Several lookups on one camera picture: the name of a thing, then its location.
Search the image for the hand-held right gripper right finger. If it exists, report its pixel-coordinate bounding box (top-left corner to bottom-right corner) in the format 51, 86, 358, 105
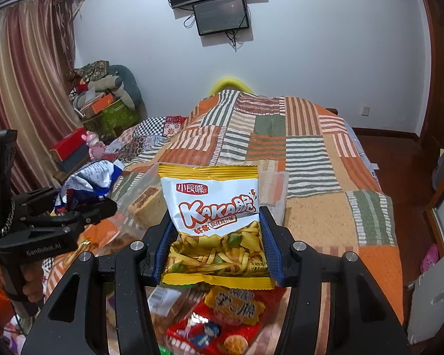
257, 205, 409, 355

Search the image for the yellow curved object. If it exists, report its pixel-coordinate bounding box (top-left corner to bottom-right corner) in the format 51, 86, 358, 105
208, 75, 253, 94

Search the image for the black monitor cable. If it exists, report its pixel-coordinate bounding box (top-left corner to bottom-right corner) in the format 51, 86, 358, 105
224, 30, 245, 51

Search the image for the orange striped patchwork bedspread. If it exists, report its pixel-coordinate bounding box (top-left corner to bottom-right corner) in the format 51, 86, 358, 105
41, 89, 406, 355

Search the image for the yellow white snack packet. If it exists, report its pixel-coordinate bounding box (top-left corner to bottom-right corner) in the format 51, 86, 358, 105
158, 163, 275, 290

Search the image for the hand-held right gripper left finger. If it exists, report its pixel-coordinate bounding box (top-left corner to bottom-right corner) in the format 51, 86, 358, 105
20, 212, 179, 355

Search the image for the small black monitor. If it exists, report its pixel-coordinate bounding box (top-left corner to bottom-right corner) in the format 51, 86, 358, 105
191, 0, 251, 37

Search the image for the clear bread packet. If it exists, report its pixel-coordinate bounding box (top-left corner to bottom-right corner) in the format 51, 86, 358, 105
147, 286, 193, 333

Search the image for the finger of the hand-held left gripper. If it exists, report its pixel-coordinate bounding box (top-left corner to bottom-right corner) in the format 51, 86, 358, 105
41, 198, 118, 230
12, 188, 65, 218

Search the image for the blue white snack bag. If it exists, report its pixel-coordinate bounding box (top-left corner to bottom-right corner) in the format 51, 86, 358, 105
54, 159, 124, 216

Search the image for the red box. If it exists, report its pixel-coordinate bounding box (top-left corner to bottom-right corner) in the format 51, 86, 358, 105
50, 129, 88, 160

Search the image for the brown wooden door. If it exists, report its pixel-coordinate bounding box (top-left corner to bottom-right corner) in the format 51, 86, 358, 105
415, 0, 444, 150

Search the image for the red cartoon snack packet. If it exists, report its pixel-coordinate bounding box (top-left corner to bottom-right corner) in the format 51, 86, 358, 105
165, 285, 282, 355

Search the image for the grey plush toy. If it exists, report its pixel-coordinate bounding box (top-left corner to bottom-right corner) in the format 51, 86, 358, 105
84, 64, 142, 111

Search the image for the person's left hand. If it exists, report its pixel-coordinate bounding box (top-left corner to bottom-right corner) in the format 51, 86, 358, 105
22, 262, 48, 304

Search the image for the pink soft object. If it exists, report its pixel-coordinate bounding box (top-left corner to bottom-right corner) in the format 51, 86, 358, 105
419, 243, 440, 273

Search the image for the orange cardboard box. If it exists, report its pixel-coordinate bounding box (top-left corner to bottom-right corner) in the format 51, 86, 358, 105
79, 93, 116, 118

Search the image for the white appliance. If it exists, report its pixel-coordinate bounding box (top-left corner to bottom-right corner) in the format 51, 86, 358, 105
406, 254, 444, 341

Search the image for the pink plush toy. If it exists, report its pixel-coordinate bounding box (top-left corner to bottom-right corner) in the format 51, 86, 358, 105
82, 130, 107, 161

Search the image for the patterned cushion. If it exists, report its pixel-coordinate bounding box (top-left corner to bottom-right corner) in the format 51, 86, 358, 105
74, 60, 112, 82

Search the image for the striped red curtain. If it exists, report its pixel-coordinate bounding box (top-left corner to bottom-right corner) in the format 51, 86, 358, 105
0, 0, 77, 197

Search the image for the clear plastic container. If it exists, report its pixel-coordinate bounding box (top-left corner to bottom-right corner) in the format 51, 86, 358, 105
113, 169, 290, 239

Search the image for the checkered patchwork quilt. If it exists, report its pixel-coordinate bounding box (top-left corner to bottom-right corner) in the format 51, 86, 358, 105
105, 116, 189, 164

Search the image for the brown cake packet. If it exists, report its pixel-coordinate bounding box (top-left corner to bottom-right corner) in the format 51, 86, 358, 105
128, 186, 164, 227

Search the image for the dark grey box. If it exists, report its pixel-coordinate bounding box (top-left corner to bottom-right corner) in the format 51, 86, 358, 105
55, 151, 92, 173

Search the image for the braided wrist strap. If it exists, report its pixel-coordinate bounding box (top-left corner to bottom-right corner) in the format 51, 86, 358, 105
0, 192, 16, 241

